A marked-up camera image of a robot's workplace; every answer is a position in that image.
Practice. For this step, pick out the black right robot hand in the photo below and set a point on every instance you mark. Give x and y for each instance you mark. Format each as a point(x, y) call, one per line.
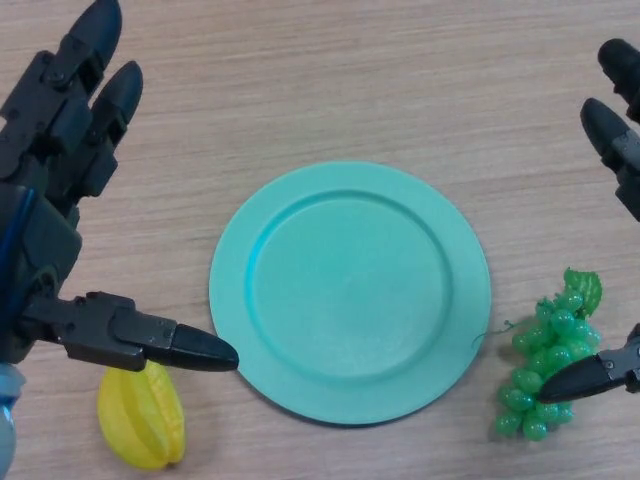
point(612, 135)

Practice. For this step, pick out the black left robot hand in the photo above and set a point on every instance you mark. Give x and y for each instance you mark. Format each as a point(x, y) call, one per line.
point(45, 245)

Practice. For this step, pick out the green plastic grape bunch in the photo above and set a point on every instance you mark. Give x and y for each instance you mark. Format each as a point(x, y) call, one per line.
point(542, 352)

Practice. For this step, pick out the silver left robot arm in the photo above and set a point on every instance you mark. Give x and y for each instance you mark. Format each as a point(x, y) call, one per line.
point(6, 440)

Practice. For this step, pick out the round teal plate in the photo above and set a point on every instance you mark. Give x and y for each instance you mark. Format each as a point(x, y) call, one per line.
point(350, 295)

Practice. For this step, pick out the yellow starfruit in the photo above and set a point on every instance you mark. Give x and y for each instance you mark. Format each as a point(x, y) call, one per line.
point(135, 425)

